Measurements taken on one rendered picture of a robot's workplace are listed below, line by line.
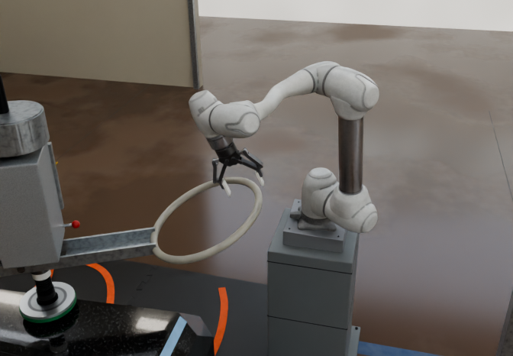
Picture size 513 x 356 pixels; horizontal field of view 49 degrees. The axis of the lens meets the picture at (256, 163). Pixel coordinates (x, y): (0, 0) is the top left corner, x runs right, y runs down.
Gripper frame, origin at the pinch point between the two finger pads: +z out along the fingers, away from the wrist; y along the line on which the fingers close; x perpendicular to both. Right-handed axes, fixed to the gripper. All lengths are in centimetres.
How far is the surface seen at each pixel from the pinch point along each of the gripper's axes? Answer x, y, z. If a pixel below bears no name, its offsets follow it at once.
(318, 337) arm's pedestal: -17, 8, 107
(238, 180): -19.5, 8.0, 8.1
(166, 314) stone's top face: 18, 49, 35
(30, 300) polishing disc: 17, 97, 10
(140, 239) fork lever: 0, 50, 9
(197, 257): 21.9, 21.1, 8.6
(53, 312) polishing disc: 24, 86, 14
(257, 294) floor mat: -80, 52, 128
